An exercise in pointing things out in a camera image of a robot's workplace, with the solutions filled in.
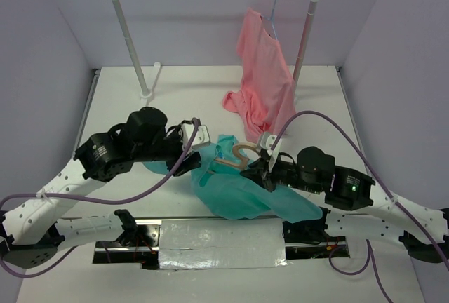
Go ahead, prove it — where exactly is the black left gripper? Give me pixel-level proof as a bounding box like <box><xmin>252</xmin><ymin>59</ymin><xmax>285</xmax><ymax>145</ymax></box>
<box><xmin>133</xmin><ymin>119</ymin><xmax>201</xmax><ymax>177</ymax></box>

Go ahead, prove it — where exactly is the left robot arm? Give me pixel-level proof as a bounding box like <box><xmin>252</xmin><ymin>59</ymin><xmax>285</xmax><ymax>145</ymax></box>
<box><xmin>1</xmin><ymin>107</ymin><xmax>210</xmax><ymax>269</ymax></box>

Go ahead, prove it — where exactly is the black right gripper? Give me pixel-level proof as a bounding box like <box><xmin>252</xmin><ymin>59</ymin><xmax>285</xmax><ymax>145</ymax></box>
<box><xmin>239</xmin><ymin>153</ymin><xmax>321</xmax><ymax>193</ymax></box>

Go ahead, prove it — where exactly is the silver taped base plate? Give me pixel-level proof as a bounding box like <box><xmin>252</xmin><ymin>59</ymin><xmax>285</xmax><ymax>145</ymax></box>
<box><xmin>93</xmin><ymin>215</ymin><xmax>351</xmax><ymax>271</ymax></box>

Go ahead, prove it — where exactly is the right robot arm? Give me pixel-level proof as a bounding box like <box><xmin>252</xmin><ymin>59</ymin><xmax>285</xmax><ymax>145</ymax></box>
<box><xmin>241</xmin><ymin>147</ymin><xmax>448</xmax><ymax>263</ymax></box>

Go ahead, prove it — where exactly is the tan wooden hanger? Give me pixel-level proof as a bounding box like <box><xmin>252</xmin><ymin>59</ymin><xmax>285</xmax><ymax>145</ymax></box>
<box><xmin>213</xmin><ymin>142</ymin><xmax>260</xmax><ymax>171</ymax></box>

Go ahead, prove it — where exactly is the teal t shirt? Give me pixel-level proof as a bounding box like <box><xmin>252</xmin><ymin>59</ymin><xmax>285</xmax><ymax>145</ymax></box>
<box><xmin>143</xmin><ymin>133</ymin><xmax>323</xmax><ymax>225</ymax></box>

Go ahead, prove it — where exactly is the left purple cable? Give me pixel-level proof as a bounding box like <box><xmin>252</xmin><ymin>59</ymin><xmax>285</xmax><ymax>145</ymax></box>
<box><xmin>0</xmin><ymin>119</ymin><xmax>203</xmax><ymax>278</ymax></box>

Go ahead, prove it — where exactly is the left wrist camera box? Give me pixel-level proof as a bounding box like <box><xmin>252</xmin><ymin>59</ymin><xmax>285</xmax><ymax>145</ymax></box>
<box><xmin>180</xmin><ymin>118</ymin><xmax>211</xmax><ymax>151</ymax></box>

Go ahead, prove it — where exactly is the purple cable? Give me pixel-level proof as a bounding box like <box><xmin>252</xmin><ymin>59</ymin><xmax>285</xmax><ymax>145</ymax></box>
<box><xmin>269</xmin><ymin>110</ymin><xmax>449</xmax><ymax>303</ymax></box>
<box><xmin>0</xmin><ymin>119</ymin><xmax>203</xmax><ymax>278</ymax></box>

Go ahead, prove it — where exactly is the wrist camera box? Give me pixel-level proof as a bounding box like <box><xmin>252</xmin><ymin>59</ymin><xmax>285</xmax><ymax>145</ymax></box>
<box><xmin>180</xmin><ymin>118</ymin><xmax>211</xmax><ymax>151</ymax></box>
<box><xmin>257</xmin><ymin>132</ymin><xmax>283</xmax><ymax>163</ymax></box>

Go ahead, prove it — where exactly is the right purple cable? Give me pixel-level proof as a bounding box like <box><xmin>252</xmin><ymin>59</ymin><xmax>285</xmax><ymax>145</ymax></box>
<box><xmin>269</xmin><ymin>110</ymin><xmax>449</xmax><ymax>303</ymax></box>

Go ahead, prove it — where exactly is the pink t shirt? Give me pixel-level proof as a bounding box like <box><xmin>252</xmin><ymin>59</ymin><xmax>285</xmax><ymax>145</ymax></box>
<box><xmin>222</xmin><ymin>8</ymin><xmax>295</xmax><ymax>142</ymax></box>

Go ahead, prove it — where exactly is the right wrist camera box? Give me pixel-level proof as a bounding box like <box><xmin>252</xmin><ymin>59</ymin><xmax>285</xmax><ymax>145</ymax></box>
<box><xmin>257</xmin><ymin>132</ymin><xmax>283</xmax><ymax>163</ymax></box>

